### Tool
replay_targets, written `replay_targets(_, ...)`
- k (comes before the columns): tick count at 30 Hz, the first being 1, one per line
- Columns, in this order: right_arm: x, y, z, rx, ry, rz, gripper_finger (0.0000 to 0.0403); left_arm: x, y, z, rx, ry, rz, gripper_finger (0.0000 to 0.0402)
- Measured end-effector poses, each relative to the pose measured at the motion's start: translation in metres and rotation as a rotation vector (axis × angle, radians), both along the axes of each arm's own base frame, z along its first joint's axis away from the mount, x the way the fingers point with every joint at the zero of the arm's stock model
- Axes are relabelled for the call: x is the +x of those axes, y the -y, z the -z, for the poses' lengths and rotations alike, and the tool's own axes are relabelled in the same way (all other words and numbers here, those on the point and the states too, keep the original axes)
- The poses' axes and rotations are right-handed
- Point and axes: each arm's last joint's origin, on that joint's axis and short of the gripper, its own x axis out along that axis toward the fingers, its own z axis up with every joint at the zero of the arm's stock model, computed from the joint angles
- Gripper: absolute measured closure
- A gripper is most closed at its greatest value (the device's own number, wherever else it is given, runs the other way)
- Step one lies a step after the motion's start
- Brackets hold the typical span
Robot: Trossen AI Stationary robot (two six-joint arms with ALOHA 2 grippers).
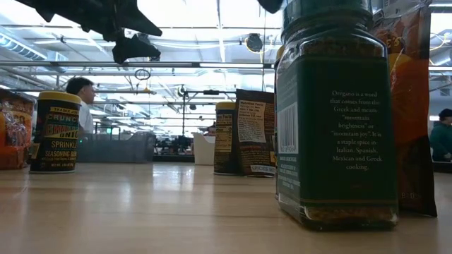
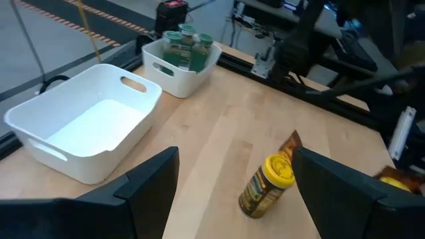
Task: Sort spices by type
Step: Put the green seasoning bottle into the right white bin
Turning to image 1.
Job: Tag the white plastic bin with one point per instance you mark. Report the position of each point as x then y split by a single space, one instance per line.
203 151

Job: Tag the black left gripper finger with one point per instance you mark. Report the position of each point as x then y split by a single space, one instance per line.
130 23
136 49

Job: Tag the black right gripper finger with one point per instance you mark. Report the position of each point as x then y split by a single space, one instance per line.
270 5

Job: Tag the grey plastic bin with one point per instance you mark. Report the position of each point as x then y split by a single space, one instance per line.
116 150

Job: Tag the long overhead light bar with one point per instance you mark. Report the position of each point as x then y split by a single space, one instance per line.
106 64

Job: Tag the green oregano spice jar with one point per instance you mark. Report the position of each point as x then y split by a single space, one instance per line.
335 141

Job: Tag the person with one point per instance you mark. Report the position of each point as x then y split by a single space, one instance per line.
86 121
441 141

